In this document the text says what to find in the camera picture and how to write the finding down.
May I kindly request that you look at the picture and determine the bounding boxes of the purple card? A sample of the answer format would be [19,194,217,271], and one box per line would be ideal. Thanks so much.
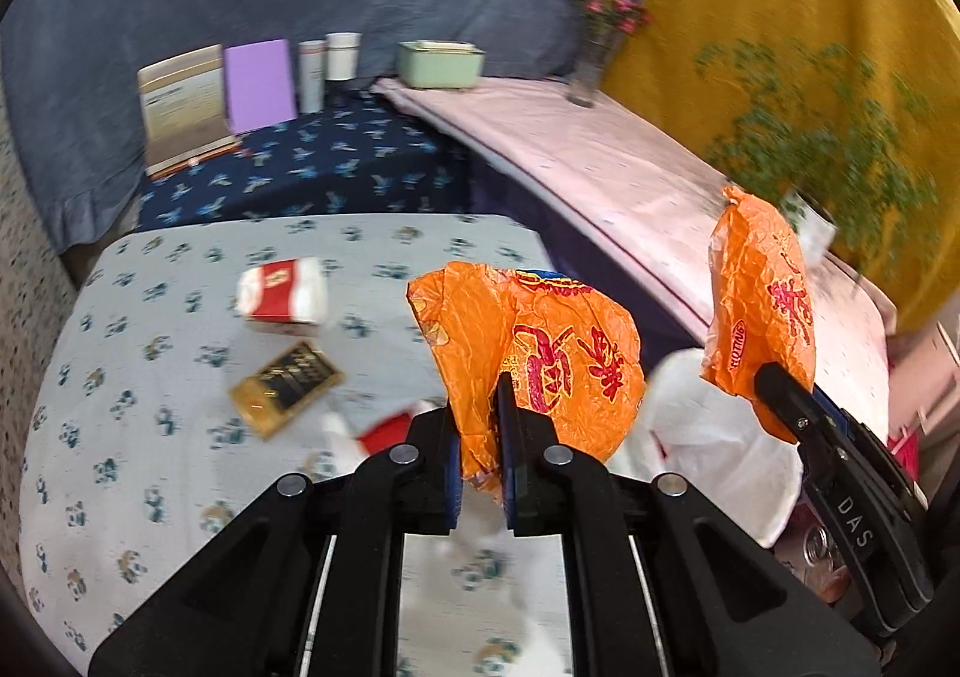
[223,38,297,134]

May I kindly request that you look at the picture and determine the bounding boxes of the glass vase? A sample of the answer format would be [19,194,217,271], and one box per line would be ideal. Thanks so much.
[566,36,620,109]

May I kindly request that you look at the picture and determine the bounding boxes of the white slim bottle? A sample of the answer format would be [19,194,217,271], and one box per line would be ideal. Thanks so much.
[298,40,327,115]

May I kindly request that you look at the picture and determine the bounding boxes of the green leafy plant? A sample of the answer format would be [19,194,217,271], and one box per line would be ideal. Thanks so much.
[694,40,942,273]

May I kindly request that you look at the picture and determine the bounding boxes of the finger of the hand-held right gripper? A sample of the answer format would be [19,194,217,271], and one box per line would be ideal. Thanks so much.
[754,362,936,637]
[814,393,931,550]

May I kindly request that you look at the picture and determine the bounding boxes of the beige card stand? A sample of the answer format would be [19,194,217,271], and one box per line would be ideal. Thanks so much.
[137,45,242,179]

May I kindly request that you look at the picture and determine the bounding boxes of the dark purple table skirt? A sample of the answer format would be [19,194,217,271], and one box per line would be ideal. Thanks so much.
[461,145,713,352]

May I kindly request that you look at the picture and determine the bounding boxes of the white jar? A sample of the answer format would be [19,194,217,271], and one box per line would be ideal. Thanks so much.
[325,32,361,82]

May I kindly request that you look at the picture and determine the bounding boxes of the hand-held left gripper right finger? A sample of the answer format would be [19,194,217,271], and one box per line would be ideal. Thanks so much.
[496,371,882,677]

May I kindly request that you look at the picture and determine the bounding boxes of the white lined trash bin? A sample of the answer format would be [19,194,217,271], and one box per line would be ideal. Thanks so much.
[615,345,805,549]

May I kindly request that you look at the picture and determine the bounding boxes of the pink shelf cloth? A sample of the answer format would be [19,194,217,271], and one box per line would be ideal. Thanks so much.
[373,76,901,378]

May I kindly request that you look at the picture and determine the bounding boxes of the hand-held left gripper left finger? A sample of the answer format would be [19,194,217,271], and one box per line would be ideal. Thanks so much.
[88,403,462,677]

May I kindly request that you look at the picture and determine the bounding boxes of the black and gold packet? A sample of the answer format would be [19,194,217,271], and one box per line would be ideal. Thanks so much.
[229,339,346,442]

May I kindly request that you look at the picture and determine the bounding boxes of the white plant pot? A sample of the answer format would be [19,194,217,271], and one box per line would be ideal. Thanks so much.
[780,189,837,254]

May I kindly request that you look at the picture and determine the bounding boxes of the red paper cup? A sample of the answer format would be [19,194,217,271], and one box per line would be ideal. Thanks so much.
[236,257,331,337]

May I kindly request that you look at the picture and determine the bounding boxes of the navy printed cloth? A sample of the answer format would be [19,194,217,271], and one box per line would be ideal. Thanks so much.
[135,88,473,232]

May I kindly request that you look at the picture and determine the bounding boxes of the pink flower bunch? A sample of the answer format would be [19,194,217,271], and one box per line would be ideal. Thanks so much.
[564,0,652,44]

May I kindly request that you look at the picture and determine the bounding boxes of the orange plastic bag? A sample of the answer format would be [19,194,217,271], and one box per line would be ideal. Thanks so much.
[700,186,817,444]
[406,262,647,494]

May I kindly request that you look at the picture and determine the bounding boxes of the red cardboard box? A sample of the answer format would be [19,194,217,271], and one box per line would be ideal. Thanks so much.
[356,411,417,457]

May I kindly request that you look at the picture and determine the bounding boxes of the white crumpled tissue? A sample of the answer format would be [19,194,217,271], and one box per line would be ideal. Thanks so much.
[319,411,368,479]

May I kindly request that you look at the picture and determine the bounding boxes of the pale green box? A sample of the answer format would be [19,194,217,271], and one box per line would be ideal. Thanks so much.
[396,40,487,92]

